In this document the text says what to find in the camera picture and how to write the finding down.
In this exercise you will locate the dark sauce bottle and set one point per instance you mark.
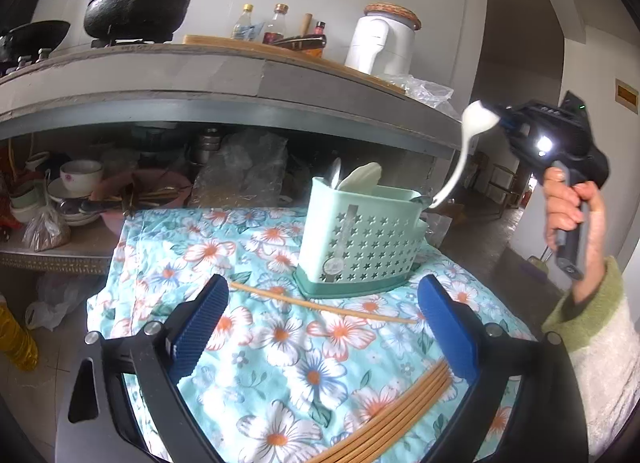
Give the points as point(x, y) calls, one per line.
point(317, 43)

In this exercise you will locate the bag of brown food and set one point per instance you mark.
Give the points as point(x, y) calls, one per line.
point(45, 233)

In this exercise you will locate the pink plastic basin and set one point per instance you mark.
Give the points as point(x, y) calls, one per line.
point(107, 189)

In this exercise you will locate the stacked steel pot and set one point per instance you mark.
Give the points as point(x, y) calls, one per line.
point(205, 145)

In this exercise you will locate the cardboard box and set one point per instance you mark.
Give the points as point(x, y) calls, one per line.
point(450, 215)

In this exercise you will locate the person's right hand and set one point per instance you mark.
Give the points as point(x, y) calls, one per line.
point(555, 213)

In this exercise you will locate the orange wall sign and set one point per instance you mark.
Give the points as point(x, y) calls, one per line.
point(627, 95)

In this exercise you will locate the green star-cutout utensil holder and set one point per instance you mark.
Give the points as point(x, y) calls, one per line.
point(360, 238)

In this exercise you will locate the crumpled clear plastic bag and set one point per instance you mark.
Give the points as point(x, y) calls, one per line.
point(240, 168)

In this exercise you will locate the clear oil bottle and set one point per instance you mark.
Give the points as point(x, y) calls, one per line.
point(242, 25)

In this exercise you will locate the purple broom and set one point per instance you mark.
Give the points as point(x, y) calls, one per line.
point(540, 268)

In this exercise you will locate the white shopping bag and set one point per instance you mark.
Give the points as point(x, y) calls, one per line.
point(50, 313)

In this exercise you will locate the person's right forearm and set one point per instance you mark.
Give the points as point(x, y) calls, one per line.
point(600, 353)

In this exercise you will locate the white plastic spoon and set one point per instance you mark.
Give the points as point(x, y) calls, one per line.
point(477, 120)
point(362, 175)

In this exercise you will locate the white electric appliance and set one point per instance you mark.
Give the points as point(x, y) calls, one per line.
point(380, 43)

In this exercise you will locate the floral blue blanket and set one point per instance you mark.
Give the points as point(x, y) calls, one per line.
point(300, 343)

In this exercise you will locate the single wooden chopstick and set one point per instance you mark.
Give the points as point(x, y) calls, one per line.
point(325, 307)

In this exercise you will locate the wooden cutting board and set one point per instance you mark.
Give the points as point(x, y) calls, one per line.
point(240, 45)

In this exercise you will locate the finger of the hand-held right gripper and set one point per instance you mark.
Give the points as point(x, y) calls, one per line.
point(510, 108)
point(517, 130)

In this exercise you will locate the black wok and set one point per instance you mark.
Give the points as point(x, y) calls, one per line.
point(40, 35)

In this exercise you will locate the wooden rolling pin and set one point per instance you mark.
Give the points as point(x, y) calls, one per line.
point(306, 23)

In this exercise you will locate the white floral bowl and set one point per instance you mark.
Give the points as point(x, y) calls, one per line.
point(82, 178)

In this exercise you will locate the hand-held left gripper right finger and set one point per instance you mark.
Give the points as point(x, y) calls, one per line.
point(450, 328)

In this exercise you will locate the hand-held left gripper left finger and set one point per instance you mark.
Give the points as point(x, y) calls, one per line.
point(200, 328)

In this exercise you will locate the yellow container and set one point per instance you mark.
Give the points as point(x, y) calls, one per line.
point(17, 343)

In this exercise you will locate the bundle of wooden chopsticks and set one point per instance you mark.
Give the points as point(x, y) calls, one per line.
point(400, 413)

